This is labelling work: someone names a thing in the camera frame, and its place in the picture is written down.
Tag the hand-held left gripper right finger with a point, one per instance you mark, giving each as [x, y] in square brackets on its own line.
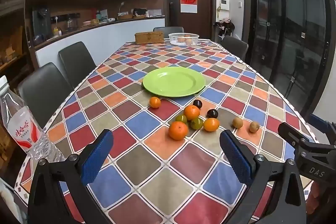
[236, 158]

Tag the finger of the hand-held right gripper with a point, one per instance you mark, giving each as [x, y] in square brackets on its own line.
[302, 145]
[321, 123]

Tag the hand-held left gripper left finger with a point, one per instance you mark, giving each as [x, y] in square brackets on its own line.
[97, 158]

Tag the brown kiwi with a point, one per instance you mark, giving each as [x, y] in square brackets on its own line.
[254, 126]
[237, 122]

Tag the dark purple plum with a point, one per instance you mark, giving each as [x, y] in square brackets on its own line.
[212, 113]
[197, 103]

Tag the green plum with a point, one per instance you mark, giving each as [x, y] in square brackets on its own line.
[181, 119]
[197, 123]

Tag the small orange tangerine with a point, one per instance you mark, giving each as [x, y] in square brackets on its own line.
[155, 102]

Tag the green plate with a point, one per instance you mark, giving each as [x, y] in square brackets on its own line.
[173, 81]

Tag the person's right hand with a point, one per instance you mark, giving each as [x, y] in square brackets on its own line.
[313, 199]

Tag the checkered colourful tablecloth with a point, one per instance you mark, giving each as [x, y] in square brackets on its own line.
[157, 174]

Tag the clear plastic water bottle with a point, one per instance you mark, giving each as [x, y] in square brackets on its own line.
[23, 129]

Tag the dark grey chair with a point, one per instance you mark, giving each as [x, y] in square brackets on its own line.
[77, 61]
[44, 90]
[168, 29]
[235, 47]

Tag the black framed glass sliding door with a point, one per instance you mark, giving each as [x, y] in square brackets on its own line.
[288, 35]

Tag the white kitchen counter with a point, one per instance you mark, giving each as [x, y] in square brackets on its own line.
[110, 35]

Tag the pale orange fruit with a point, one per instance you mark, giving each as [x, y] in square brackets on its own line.
[188, 40]

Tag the wicker box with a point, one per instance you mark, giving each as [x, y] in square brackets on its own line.
[149, 37]

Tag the white plastic basket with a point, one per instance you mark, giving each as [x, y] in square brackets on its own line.
[176, 40]

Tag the small yellow bottle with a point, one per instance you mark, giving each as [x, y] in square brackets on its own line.
[55, 32]

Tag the pile of dark clothes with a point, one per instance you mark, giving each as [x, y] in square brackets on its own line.
[224, 24]

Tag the glass kettle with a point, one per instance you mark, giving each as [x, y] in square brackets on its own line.
[71, 25]

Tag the wooden shelf unit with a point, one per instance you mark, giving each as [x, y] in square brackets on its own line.
[10, 50]

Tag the dark coffee machine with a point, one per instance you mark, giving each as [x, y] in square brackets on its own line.
[41, 22]

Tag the dark brown door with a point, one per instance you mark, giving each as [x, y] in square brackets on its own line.
[204, 3]

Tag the white wall intercom panel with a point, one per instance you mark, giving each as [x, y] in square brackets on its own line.
[224, 5]

